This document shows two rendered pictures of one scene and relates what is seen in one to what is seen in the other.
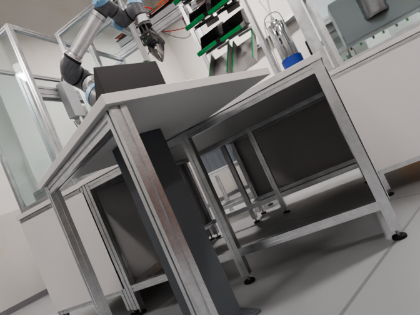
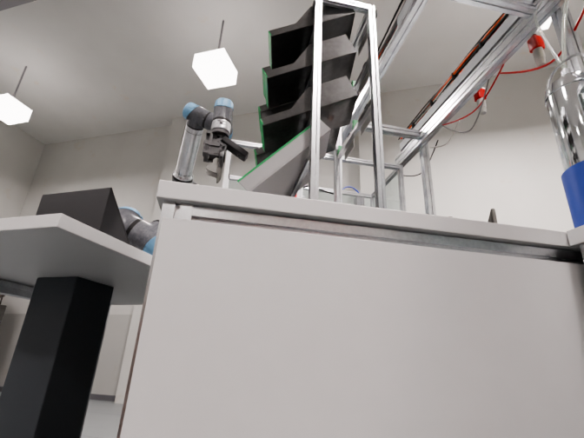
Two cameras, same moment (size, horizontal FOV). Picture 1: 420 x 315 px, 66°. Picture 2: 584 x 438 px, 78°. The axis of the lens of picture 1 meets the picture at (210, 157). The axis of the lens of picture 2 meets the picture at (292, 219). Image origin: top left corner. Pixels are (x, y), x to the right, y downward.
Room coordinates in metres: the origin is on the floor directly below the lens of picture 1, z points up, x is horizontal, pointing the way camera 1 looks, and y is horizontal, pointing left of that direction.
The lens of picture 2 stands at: (1.27, -1.14, 0.60)
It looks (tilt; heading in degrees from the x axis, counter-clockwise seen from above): 22 degrees up; 58
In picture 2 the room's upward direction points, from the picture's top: 3 degrees clockwise
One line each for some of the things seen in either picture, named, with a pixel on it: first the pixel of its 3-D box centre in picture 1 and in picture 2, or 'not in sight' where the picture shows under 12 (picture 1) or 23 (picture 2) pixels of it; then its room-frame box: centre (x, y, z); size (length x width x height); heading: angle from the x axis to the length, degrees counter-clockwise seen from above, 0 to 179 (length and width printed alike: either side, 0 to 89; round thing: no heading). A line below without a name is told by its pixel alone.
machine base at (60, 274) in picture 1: (134, 229); not in sight; (2.69, 0.81, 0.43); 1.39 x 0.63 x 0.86; 158
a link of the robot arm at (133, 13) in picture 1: (137, 9); (222, 113); (1.65, 0.03, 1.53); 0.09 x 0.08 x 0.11; 65
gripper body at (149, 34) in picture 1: (148, 35); (215, 146); (1.64, 0.03, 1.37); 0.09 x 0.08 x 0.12; 158
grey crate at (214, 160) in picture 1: (225, 155); not in sight; (4.01, -0.19, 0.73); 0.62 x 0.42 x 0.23; 68
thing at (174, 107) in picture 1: (144, 133); (90, 277); (1.35, 0.21, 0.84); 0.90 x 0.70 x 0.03; 41
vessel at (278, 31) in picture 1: (280, 35); (578, 111); (2.40, -0.86, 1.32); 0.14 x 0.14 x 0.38
